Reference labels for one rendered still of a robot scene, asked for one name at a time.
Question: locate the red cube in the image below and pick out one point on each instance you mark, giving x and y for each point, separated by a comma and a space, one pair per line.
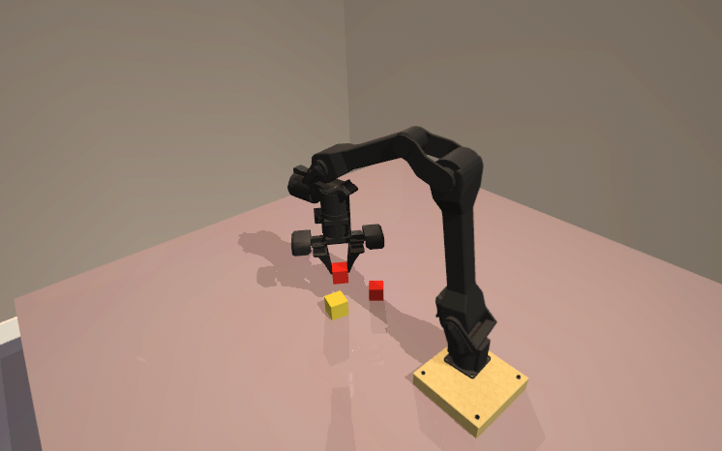
375, 290
340, 273

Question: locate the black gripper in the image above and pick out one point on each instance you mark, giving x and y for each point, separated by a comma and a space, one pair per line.
337, 230

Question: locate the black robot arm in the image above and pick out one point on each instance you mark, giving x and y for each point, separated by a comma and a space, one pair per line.
455, 180

